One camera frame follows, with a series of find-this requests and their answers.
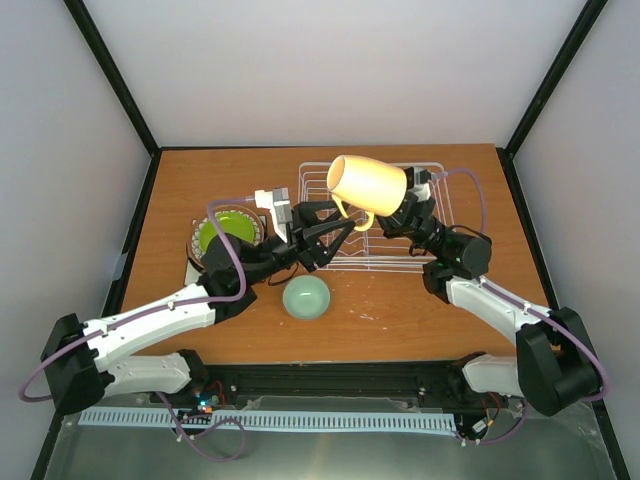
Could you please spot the black frame rail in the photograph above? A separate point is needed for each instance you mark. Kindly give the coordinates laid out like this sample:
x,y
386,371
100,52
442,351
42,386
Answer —
x,y
459,385

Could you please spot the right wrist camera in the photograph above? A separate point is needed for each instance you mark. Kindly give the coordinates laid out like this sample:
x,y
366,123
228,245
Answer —
x,y
424,183

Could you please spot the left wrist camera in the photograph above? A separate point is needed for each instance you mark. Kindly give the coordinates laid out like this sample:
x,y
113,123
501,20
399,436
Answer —
x,y
277,202

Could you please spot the white square plate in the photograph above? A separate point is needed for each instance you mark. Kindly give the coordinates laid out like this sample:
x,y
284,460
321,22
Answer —
x,y
192,273

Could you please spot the light blue cable duct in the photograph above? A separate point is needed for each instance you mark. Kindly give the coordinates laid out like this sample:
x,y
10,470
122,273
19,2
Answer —
x,y
279,421

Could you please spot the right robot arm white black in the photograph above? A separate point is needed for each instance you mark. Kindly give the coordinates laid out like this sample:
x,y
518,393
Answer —
x,y
510,320

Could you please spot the green plastic plate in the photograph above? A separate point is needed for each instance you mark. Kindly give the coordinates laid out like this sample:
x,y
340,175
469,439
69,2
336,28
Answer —
x,y
232,222

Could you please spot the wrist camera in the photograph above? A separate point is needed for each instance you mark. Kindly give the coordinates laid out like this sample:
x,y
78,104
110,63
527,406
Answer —
x,y
277,202
424,183

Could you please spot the light green ceramic bowl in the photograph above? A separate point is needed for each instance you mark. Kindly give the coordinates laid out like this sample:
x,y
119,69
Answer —
x,y
306,297

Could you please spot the white wire dish rack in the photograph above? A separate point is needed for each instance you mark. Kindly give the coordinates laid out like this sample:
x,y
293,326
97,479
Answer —
x,y
370,250

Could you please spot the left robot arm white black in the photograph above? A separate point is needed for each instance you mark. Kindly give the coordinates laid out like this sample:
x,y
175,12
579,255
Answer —
x,y
86,361

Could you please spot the patterned round plate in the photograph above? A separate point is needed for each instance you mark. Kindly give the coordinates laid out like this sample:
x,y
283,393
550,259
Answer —
x,y
193,249

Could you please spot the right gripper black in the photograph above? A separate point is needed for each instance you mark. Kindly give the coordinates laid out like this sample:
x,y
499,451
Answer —
x,y
409,219

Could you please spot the yellow ceramic mug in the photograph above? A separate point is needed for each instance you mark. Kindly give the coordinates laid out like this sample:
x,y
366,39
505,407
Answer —
x,y
367,184

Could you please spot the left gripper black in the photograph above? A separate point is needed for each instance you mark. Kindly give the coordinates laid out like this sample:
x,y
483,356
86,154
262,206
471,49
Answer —
x,y
304,241

